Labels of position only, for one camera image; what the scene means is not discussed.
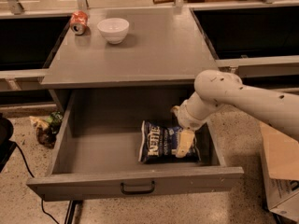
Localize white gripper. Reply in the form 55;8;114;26
171;100;206;158

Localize blue Kettle chip bag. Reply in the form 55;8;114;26
138;120;200;164

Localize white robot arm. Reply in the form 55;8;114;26
172;70;299;158

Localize grey open drawer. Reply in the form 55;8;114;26
26;89;245;203

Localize grey cabinet counter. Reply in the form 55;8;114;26
40;7;224;112

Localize cardboard box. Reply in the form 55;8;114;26
260;122;299;222

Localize white ceramic bowl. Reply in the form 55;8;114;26
97;18;130;44

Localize crumpled snack bags on floor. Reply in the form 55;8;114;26
29;111;63;148

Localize crushed orange soda can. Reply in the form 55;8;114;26
70;10;88;35

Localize black object at left edge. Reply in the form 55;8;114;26
0;113;16;172

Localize black drawer handle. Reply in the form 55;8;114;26
120;181;155;195

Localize black cable on floor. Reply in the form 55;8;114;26
14;142;60;224

